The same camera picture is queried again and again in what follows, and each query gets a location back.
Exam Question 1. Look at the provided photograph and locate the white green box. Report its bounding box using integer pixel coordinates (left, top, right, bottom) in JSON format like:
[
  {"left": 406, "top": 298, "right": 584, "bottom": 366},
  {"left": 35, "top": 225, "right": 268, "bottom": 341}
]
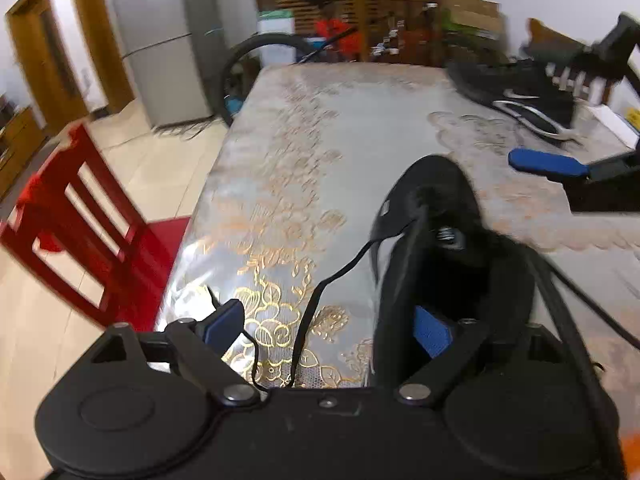
[{"left": 257, "top": 10, "right": 297, "bottom": 66}]

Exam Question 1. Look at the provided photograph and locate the silver refrigerator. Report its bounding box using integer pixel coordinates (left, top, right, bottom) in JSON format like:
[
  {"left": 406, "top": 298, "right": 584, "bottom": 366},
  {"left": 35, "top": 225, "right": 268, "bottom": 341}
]
[{"left": 111, "top": 0, "right": 227, "bottom": 127}]

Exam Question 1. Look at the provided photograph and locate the red wooden chair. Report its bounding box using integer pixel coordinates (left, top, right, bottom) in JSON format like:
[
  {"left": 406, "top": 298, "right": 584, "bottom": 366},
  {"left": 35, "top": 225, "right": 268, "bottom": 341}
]
[{"left": 1, "top": 125, "right": 190, "bottom": 332}]

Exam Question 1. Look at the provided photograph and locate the floral lace tablecloth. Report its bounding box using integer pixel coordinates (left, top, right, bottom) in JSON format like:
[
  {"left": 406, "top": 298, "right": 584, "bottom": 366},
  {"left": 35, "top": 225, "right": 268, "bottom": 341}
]
[{"left": 156, "top": 64, "right": 639, "bottom": 388}]

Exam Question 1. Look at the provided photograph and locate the cardboard box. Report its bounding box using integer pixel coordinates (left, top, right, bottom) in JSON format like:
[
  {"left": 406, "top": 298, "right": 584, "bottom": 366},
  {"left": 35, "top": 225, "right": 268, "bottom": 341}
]
[{"left": 439, "top": 0, "right": 504, "bottom": 39}]

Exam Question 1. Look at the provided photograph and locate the brown wooden chair right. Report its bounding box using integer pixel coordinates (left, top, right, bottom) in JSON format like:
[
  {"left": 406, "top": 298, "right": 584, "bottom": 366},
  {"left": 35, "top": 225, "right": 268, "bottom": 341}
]
[{"left": 521, "top": 18, "right": 616, "bottom": 105}]

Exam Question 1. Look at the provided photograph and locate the black bicycle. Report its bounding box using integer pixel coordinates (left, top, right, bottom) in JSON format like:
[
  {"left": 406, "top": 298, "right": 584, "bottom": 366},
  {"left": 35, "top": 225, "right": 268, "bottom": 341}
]
[{"left": 217, "top": 0, "right": 471, "bottom": 129}]

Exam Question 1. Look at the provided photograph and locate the wooden sideboard cabinet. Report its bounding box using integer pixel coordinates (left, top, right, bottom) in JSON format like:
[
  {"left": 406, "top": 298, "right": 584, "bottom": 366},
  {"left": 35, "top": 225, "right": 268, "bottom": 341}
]
[{"left": 0, "top": 106, "right": 48, "bottom": 198}]

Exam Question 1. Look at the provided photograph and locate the black sneaker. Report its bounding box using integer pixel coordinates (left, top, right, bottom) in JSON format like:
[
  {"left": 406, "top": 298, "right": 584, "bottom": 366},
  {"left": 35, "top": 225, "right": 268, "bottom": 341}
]
[
  {"left": 446, "top": 60, "right": 577, "bottom": 142},
  {"left": 370, "top": 155, "right": 535, "bottom": 388}
]

